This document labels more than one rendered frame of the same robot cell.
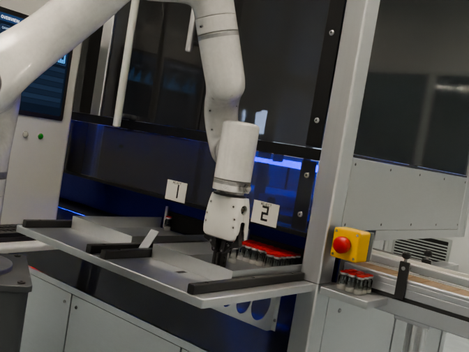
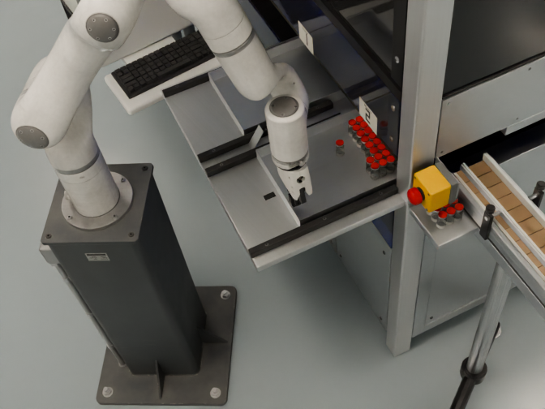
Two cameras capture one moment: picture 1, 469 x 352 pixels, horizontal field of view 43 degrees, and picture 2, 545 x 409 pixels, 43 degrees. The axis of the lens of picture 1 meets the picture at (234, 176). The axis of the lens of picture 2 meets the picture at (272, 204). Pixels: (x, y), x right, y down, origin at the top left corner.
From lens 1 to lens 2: 127 cm
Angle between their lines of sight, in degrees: 57
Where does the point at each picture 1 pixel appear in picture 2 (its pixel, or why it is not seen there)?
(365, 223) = (482, 132)
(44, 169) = not seen: outside the picture
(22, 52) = (52, 105)
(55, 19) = (66, 70)
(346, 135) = (422, 93)
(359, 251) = (433, 204)
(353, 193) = (451, 125)
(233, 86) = (255, 96)
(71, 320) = not seen: hidden behind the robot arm
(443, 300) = (515, 262)
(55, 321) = not seen: hidden behind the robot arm
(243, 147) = (284, 139)
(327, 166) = (407, 114)
